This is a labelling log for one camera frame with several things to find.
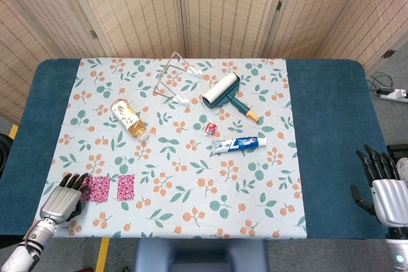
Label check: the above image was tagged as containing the black box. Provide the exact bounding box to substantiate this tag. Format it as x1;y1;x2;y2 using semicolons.
386;144;408;160

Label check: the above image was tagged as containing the black round object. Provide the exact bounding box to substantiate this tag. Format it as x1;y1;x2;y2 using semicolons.
0;134;13;179

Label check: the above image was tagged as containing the floral fruit print tablecloth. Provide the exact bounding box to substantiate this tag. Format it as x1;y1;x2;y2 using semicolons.
31;57;308;240

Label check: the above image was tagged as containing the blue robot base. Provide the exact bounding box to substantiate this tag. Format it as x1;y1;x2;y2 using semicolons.
133;238;270;272

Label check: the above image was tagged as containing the woven folding screen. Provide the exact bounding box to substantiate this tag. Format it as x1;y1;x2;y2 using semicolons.
0;0;408;125

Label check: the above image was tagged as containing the pink patterned cloth piece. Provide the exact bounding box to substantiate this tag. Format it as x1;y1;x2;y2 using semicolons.
79;173;136;203

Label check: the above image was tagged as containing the black cable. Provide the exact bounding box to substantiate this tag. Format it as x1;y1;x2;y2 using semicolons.
366;71;393;92

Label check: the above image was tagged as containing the white rounded object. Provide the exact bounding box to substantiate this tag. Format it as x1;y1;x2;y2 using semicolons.
396;157;408;187

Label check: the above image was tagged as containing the white power strip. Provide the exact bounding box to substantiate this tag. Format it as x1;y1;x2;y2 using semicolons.
375;87;408;103

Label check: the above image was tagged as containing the blue toothpaste tube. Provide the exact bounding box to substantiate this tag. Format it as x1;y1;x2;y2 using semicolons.
212;136;267;155

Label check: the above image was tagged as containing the metal wire stand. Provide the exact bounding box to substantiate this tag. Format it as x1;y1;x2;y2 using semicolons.
152;51;203;106

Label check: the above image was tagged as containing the red candy wrapper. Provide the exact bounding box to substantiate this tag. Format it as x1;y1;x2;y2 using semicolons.
203;121;219;135

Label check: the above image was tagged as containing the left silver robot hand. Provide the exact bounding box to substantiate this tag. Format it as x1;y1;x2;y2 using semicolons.
40;172;90;222

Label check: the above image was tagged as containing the green lint roller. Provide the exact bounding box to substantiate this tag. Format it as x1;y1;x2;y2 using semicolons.
202;73;260;123

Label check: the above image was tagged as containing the teal table cover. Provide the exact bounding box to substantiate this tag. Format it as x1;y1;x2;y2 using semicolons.
0;58;396;241

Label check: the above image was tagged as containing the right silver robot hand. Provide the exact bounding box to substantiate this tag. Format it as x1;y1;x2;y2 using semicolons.
350;144;408;231

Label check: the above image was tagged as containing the tea bottle with floral label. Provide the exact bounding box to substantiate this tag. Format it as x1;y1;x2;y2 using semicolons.
110;98;150;142

